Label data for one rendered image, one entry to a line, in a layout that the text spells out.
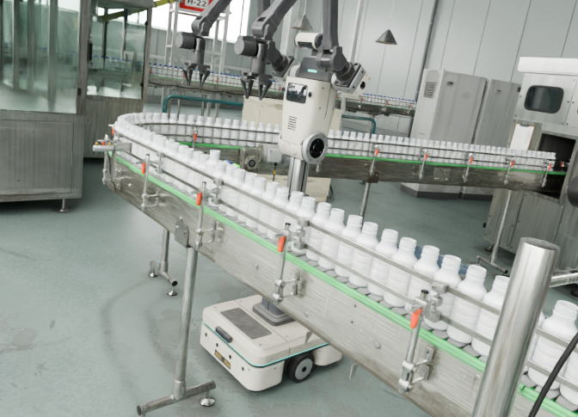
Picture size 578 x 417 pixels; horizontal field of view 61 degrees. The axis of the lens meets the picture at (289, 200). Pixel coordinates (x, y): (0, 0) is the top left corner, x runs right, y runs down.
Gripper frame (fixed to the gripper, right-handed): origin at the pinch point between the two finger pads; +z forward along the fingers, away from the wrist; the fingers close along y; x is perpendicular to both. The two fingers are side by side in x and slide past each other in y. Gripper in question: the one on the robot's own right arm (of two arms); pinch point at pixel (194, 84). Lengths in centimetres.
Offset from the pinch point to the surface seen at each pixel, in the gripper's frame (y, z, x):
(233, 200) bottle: 18, 34, 64
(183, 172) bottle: 17.6, 32.9, 28.6
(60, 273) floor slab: 15, 140, -123
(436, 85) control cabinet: -519, -32, -214
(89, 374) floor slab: 36, 140, -8
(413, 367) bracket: 27, 47, 148
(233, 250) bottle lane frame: 21, 49, 71
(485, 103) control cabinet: -601, -18, -177
